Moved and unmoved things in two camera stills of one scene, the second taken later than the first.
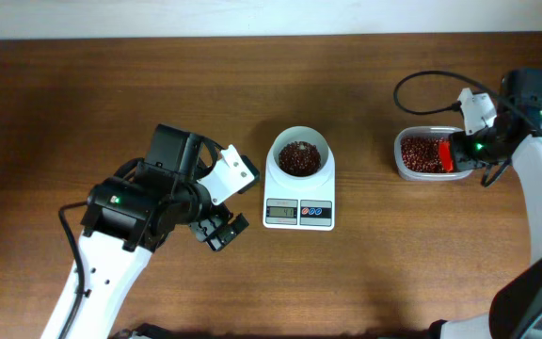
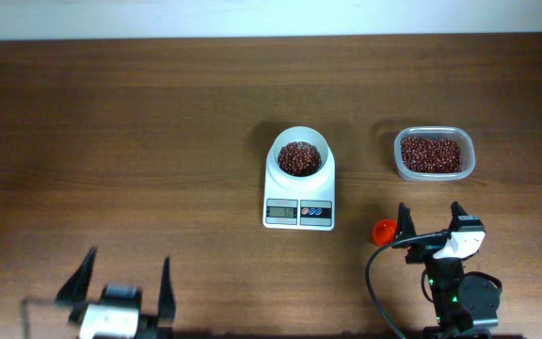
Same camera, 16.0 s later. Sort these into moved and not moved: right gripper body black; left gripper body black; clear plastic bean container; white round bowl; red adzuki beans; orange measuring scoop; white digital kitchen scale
Moved: right gripper body black; left gripper body black; orange measuring scoop
Not moved: white round bowl; white digital kitchen scale; red adzuki beans; clear plastic bean container
